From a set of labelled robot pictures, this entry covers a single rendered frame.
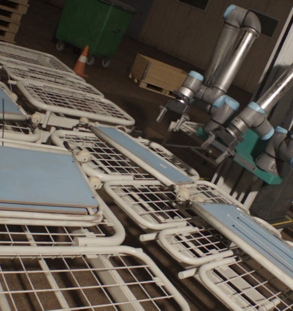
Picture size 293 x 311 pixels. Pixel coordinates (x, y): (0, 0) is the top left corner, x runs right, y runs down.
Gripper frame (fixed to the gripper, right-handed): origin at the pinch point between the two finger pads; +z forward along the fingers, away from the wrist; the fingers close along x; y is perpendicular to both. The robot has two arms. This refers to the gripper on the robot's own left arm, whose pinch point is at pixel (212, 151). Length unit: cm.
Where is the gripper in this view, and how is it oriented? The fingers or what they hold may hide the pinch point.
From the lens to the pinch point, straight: 205.8
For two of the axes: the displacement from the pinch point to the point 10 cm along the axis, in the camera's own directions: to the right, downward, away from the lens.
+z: -7.1, 6.9, 1.0
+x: 4.5, 5.6, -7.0
